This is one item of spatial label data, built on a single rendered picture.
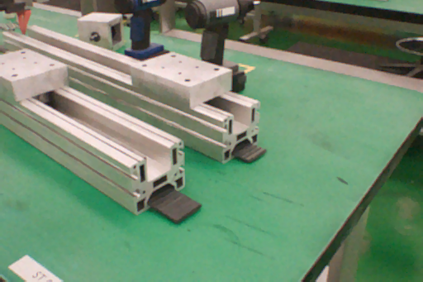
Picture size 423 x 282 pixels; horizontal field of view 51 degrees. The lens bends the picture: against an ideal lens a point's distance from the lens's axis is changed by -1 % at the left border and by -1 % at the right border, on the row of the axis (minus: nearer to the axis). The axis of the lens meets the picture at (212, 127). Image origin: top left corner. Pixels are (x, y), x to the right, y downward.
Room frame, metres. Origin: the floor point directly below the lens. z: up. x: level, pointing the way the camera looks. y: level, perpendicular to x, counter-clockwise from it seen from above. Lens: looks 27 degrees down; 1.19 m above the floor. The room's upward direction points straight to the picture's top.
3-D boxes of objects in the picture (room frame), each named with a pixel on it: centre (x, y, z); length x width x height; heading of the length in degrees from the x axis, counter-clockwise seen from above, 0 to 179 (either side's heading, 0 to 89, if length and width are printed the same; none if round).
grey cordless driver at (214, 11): (0.99, -0.03, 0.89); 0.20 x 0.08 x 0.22; 130
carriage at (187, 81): (0.79, 0.06, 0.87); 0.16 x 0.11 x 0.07; 48
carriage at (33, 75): (0.82, 0.37, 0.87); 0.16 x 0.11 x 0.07; 48
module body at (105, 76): (0.96, 0.25, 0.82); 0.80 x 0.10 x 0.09; 48
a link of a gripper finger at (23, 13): (1.30, 0.57, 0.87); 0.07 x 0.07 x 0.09; 47
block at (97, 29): (1.31, 0.34, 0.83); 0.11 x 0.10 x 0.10; 162
